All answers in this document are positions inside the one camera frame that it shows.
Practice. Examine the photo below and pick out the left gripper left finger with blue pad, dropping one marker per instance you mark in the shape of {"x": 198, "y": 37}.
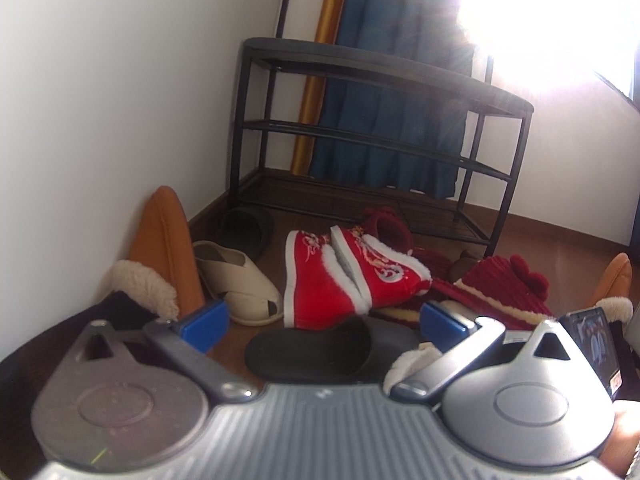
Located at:
{"x": 184, "y": 345}

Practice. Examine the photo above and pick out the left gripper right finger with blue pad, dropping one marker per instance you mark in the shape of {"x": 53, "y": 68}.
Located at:
{"x": 463, "y": 342}

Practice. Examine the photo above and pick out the red embroidered boot right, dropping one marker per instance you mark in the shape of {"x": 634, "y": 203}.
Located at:
{"x": 382, "y": 276}

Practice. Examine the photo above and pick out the red embroidered boot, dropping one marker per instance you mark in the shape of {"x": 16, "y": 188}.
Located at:
{"x": 318, "y": 292}
{"x": 382, "y": 276}

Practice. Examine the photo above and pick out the black slide front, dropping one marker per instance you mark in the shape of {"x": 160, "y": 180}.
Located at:
{"x": 359, "y": 349}

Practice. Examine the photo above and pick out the black slide near rack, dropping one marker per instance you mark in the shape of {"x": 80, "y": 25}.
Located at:
{"x": 247, "y": 229}

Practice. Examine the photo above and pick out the red embroidered boot left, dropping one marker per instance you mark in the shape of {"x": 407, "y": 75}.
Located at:
{"x": 318, "y": 292}

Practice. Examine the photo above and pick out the dark red knit slipper back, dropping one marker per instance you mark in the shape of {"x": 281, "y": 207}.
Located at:
{"x": 385, "y": 224}

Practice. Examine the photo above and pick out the black phone device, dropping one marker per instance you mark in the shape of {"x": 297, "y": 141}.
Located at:
{"x": 590, "y": 330}

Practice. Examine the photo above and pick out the orange slipper right side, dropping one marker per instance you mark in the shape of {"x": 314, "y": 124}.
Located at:
{"x": 612, "y": 293}

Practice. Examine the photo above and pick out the black trouser leg left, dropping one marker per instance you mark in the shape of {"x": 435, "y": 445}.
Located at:
{"x": 25, "y": 371}

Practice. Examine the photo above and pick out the gold curtain edge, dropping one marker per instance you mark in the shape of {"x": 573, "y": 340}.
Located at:
{"x": 315, "y": 84}

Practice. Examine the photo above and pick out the black metal shoe rack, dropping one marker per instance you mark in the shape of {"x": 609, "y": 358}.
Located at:
{"x": 477, "y": 212}

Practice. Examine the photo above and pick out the blue curtain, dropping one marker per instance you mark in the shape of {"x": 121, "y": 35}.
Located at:
{"x": 398, "y": 112}

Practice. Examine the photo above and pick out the beige cross-strap shoe left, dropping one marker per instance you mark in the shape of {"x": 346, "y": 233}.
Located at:
{"x": 232, "y": 276}

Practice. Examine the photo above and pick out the dark red corduroy pompom slipper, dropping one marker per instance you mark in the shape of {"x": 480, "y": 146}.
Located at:
{"x": 504, "y": 289}

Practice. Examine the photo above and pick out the orange slipper against wall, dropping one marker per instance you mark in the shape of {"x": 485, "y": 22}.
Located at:
{"x": 158, "y": 277}

